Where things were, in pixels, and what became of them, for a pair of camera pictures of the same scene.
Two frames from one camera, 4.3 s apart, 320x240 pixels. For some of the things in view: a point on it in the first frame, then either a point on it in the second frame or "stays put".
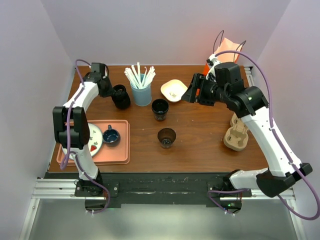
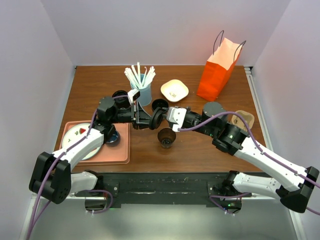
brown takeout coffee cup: [166, 136] stays put
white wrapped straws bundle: [135, 77] stays put
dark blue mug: [111, 137] stays put
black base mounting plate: [157, 190] stays put
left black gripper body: [108, 90] -> [123, 115]
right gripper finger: [193, 93] -> [165, 110]
